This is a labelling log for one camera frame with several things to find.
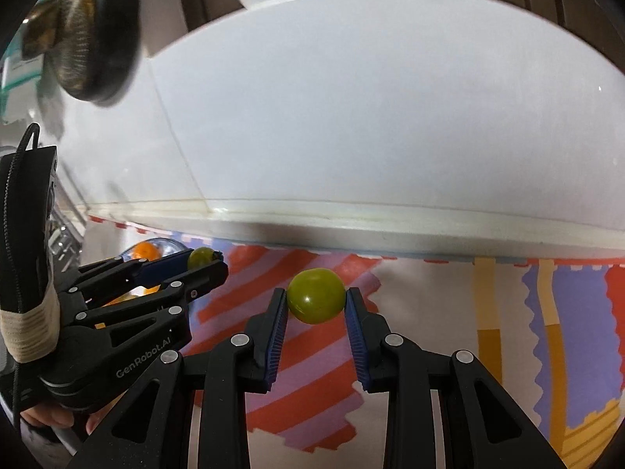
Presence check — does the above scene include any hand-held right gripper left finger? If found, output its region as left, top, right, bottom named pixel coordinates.
left=66, top=287, right=289, bottom=469

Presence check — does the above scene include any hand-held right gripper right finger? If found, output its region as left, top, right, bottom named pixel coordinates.
left=344, top=287, right=570, bottom=469

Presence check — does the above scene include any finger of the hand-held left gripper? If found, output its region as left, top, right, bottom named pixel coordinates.
left=73, top=248, right=195, bottom=300
left=73, top=260, right=229, bottom=327

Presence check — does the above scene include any blue and white patterned plate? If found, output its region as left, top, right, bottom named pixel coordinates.
left=114, top=238, right=189, bottom=304

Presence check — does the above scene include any dark green round fruit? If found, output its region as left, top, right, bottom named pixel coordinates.
left=188, top=247, right=218, bottom=270

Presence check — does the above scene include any large orange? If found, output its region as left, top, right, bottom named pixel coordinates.
left=110, top=286, right=162, bottom=304

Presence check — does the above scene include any yellow-green round fruit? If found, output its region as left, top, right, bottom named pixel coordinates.
left=286, top=268, right=346, bottom=326

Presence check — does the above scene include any person's left hand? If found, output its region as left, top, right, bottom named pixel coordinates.
left=20, top=403, right=105, bottom=435

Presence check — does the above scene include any colourful patterned mat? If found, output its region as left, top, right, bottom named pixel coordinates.
left=88, top=215, right=625, bottom=469

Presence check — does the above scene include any green and white tissue pack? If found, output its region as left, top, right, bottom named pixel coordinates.
left=0, top=24, right=50, bottom=125

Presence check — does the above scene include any black frying pan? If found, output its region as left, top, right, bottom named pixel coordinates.
left=22, top=0, right=142, bottom=106

